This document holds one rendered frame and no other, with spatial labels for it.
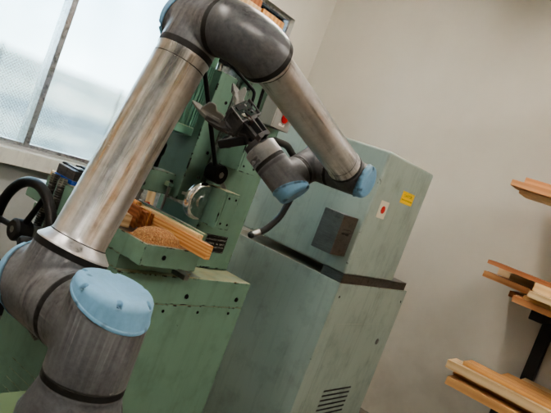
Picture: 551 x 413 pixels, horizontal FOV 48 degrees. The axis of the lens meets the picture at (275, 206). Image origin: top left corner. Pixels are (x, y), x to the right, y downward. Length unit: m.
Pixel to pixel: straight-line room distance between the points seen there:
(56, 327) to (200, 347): 1.01
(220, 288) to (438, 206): 2.08
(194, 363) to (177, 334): 0.17
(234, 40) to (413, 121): 2.89
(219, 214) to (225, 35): 0.82
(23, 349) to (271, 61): 1.21
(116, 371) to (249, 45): 0.63
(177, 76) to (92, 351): 0.53
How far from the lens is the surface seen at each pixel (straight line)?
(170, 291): 1.85
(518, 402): 3.15
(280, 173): 1.58
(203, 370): 2.14
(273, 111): 2.00
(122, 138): 1.21
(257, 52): 1.19
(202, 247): 1.70
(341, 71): 4.36
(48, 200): 1.66
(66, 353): 1.09
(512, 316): 3.64
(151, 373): 1.96
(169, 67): 1.23
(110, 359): 1.08
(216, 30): 1.20
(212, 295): 1.99
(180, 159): 1.95
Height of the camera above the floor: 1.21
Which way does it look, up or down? 4 degrees down
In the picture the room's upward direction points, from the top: 21 degrees clockwise
